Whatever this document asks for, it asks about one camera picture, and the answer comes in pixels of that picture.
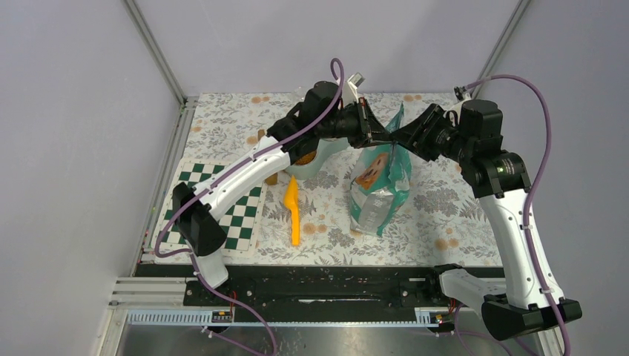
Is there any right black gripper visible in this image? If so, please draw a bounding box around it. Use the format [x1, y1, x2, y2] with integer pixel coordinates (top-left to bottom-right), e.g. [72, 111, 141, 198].
[389, 102, 473, 163]

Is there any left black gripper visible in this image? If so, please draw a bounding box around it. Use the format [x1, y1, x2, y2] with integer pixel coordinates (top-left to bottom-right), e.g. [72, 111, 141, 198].
[318, 97, 397, 150]

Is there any green pet food bag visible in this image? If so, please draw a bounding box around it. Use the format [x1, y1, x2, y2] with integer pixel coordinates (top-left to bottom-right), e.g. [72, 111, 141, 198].
[347, 103, 412, 238]

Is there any orange plastic scoop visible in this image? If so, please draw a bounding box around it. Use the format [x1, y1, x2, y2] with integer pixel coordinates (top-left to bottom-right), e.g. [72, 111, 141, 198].
[283, 176, 300, 246]

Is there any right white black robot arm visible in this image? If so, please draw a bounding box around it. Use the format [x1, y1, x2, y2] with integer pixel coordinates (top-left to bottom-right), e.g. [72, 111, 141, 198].
[392, 99, 582, 341]

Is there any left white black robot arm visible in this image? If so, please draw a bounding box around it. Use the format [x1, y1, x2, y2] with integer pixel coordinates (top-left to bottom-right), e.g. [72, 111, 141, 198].
[170, 81, 391, 305]

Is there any mint double pet bowl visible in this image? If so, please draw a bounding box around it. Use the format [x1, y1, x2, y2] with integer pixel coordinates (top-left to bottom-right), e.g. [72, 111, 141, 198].
[285, 138, 349, 180]

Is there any clear plastic bottle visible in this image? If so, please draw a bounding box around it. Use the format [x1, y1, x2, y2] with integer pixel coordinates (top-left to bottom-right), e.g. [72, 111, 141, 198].
[292, 87, 307, 102]

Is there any floral patterned table mat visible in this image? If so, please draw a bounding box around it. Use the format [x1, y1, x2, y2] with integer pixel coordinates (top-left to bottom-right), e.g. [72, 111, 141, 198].
[183, 93, 501, 266]

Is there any brown wooden rolling pin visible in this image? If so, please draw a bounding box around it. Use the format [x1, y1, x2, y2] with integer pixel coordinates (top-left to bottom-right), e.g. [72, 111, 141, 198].
[257, 129, 278, 186]

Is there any green white chessboard mat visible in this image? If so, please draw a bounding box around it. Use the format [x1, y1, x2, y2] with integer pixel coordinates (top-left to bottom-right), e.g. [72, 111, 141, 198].
[149, 158, 267, 263]

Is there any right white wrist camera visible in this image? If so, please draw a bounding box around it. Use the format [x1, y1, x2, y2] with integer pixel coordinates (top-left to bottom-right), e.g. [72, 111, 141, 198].
[453, 86, 471, 102]

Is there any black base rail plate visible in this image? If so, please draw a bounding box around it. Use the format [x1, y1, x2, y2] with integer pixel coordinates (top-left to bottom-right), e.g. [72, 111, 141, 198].
[134, 264, 452, 323]

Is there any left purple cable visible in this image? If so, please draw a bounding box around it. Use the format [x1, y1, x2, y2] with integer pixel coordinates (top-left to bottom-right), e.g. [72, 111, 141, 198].
[154, 58, 345, 356]

